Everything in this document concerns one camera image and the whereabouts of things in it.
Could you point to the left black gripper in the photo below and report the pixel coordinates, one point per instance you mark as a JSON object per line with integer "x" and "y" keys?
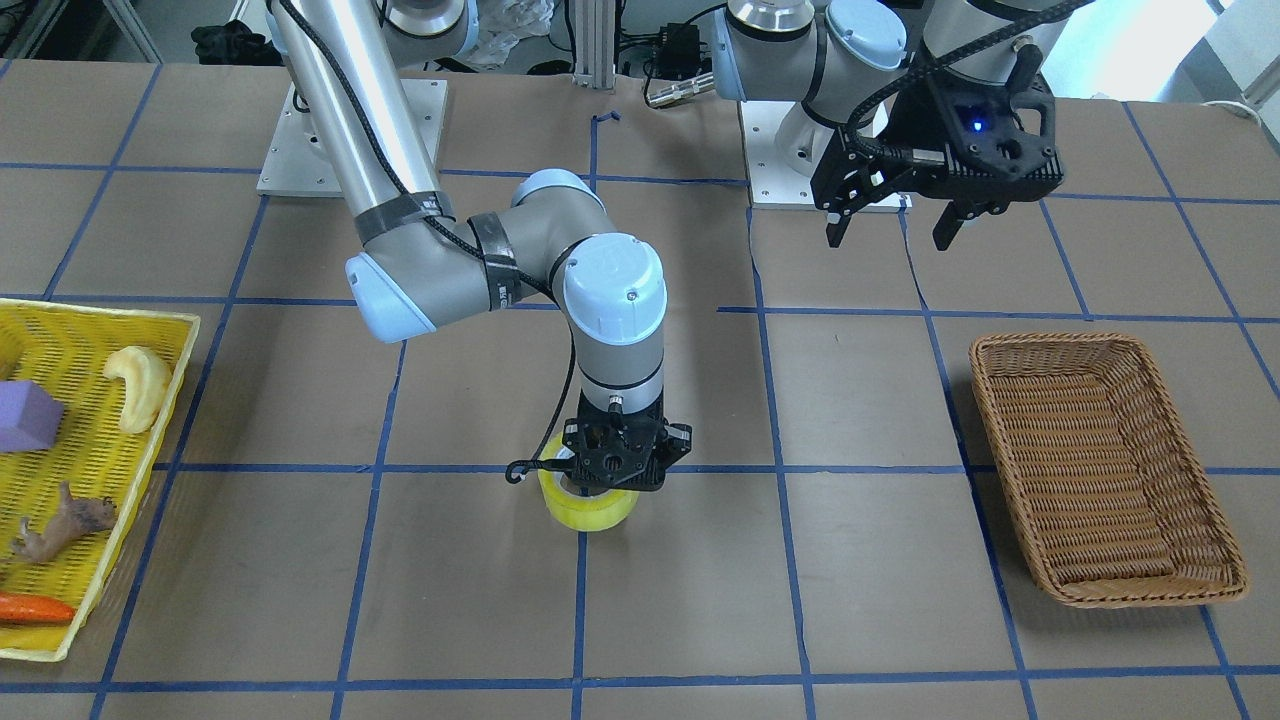
{"x": 908, "y": 122}

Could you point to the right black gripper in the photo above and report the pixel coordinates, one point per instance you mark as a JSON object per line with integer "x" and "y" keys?
{"x": 680, "y": 441}

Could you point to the yellow tape roll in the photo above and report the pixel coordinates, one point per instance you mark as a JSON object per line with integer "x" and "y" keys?
{"x": 599, "y": 510}

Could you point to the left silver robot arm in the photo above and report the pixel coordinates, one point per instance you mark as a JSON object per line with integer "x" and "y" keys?
{"x": 839, "y": 63}

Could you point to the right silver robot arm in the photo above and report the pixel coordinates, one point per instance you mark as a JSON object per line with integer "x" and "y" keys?
{"x": 424, "y": 263}

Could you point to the brown wicker basket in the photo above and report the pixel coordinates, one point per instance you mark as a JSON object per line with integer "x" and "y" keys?
{"x": 1111, "y": 505}

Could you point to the yellow toy banana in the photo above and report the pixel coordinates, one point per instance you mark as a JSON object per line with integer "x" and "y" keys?
{"x": 146, "y": 377}

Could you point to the brown toy lion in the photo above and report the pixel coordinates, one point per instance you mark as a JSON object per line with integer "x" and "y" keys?
{"x": 75, "y": 517}

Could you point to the yellow plastic tray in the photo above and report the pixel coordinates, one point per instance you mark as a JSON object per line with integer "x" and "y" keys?
{"x": 63, "y": 349}

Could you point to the purple foam block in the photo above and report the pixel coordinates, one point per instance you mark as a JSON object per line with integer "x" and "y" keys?
{"x": 30, "y": 417}

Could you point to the orange toy carrot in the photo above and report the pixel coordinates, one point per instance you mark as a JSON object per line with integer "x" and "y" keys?
{"x": 24, "y": 609}

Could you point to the aluminium frame post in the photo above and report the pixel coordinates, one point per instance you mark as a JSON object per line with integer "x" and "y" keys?
{"x": 594, "y": 27}

